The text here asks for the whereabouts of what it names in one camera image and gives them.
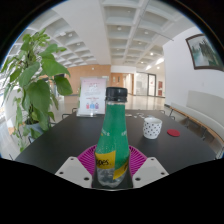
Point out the green plastic drink bottle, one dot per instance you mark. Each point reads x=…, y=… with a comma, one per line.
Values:
x=111, y=133

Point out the white polka dot cup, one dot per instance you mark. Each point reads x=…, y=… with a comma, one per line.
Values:
x=152, y=128

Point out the recessed ceiling lights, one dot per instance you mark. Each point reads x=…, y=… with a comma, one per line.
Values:
x=160, y=61

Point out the dark framed landscape painting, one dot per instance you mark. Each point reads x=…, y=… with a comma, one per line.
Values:
x=205, y=51

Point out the green leafy potted plant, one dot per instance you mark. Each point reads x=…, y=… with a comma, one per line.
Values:
x=38, y=93

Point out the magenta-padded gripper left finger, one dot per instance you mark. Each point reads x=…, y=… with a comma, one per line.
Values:
x=75, y=170

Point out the clear acrylic sign stand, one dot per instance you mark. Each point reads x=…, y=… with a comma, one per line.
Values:
x=92, y=95

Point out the long white bench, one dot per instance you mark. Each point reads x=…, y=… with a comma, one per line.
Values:
x=203, y=115

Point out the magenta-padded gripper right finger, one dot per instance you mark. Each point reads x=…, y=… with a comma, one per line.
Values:
x=148, y=170

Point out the flat round red coaster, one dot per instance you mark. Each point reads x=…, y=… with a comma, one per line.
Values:
x=173, y=133

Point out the black metal chairs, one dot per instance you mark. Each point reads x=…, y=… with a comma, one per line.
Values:
x=66, y=114

